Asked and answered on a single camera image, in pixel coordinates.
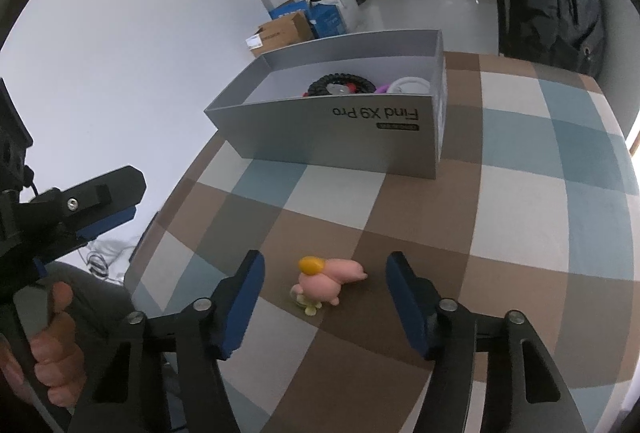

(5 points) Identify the pink duck toy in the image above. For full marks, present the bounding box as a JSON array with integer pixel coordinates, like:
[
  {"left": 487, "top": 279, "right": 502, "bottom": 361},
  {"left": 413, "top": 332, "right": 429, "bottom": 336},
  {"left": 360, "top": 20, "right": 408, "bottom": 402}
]
[{"left": 290, "top": 257, "right": 369, "bottom": 317}]

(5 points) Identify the person's left hand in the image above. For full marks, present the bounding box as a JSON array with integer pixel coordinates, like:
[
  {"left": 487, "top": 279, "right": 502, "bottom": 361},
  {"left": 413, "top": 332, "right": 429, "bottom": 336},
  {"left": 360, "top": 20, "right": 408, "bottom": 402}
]
[{"left": 1, "top": 281, "right": 87, "bottom": 408}]

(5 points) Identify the checkered blanket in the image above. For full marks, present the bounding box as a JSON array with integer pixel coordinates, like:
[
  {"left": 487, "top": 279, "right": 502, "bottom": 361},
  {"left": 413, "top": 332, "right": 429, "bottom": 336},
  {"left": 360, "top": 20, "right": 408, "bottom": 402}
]
[{"left": 125, "top": 53, "right": 639, "bottom": 432}]

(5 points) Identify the grey phone box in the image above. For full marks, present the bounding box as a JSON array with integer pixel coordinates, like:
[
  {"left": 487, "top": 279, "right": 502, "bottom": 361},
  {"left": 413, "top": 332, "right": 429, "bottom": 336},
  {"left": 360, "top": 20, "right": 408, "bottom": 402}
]
[{"left": 205, "top": 29, "right": 448, "bottom": 180}]

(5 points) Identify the brown cardboard box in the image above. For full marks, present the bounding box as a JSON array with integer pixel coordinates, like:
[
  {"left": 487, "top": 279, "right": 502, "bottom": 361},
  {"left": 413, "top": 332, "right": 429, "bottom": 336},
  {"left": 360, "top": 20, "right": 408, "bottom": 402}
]
[{"left": 245, "top": 12, "right": 314, "bottom": 56}]

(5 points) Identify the blue cardboard box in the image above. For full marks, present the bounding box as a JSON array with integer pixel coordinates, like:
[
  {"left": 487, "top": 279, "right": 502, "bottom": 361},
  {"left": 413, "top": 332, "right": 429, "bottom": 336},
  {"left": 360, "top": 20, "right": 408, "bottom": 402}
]
[{"left": 269, "top": 0, "right": 347, "bottom": 38}]

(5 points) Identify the black beaded bracelet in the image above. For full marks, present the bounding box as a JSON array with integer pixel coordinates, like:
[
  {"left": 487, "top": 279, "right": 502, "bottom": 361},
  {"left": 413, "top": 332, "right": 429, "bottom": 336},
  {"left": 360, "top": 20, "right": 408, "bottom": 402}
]
[{"left": 305, "top": 71, "right": 378, "bottom": 98}]

